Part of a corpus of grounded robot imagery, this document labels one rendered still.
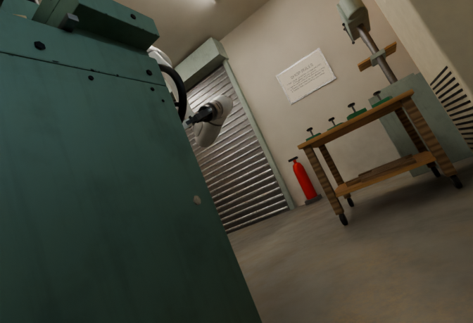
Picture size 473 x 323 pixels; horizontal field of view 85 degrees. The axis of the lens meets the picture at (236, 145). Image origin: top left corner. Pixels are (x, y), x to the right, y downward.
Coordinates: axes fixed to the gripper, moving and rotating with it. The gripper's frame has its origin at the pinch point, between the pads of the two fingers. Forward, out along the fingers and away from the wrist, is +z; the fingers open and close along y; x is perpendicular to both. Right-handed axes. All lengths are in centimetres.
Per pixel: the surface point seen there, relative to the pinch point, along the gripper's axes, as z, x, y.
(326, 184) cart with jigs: -61, 70, 15
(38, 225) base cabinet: 65, 5, 19
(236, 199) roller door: -224, 113, -161
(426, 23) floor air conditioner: -69, 21, 92
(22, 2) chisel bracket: 30, -48, 1
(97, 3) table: 33.3, -28.8, 23.1
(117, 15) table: 29.7, -26.1, 23.1
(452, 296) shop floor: 29, 65, 53
